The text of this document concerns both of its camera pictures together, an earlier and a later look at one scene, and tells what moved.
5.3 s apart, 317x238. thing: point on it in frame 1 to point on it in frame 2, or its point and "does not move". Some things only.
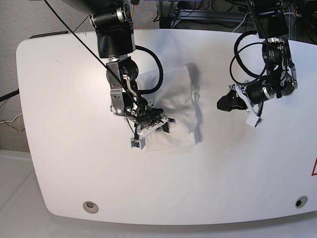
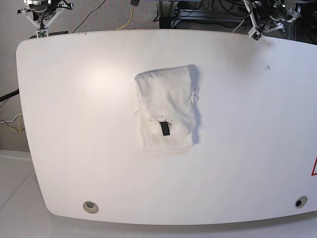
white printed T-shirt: x=178 y=96 does not move
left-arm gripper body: x=255 y=92 to x=268 y=15
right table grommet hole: x=301 y=201 does not move
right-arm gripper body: x=151 y=119 to x=42 y=13
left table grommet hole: x=90 y=207 does not move
